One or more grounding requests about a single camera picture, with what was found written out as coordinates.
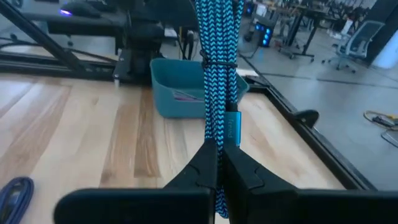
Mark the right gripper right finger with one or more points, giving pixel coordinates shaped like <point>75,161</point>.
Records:
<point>280,205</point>

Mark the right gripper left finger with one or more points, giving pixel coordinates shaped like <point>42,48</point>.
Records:
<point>174,205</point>

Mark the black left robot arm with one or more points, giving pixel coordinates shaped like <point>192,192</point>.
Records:
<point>143,37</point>

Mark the teal plastic bin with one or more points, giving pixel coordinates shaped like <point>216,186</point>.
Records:
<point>174,77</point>

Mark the black standing desk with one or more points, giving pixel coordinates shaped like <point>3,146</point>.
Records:
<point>309,40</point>

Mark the computer tower blue lights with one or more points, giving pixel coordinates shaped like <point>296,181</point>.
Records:
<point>264,34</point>

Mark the light blue office chair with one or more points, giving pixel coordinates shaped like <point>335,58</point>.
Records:
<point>357,43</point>

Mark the grey desk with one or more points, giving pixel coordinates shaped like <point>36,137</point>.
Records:
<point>87,26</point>

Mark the black aluminium table frame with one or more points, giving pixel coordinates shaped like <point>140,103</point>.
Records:
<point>329,158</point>

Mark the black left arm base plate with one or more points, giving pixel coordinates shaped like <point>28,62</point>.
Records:
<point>122,73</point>

